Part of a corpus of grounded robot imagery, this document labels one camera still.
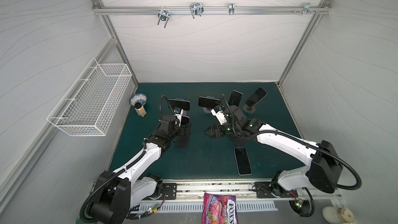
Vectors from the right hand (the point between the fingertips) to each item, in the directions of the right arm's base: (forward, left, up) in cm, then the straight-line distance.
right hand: (211, 126), depth 78 cm
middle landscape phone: (+22, +2, -8) cm, 23 cm away
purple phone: (+5, +15, -3) cm, 16 cm away
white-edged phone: (-13, -17, -14) cm, 26 cm away
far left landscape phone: (+18, +17, -7) cm, 26 cm away
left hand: (+6, +15, -5) cm, 16 cm away
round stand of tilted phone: (+23, -26, -17) cm, 39 cm away
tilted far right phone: (+26, -29, -7) cm, 39 cm away
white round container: (-33, -52, -9) cm, 63 cm away
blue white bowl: (+27, +53, -12) cm, 60 cm away
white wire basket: (-1, +55, +15) cm, 57 cm away
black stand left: (-2, +18, -19) cm, 26 cm away
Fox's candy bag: (-33, -5, -14) cm, 37 cm away
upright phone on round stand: (+21, -14, -2) cm, 25 cm away
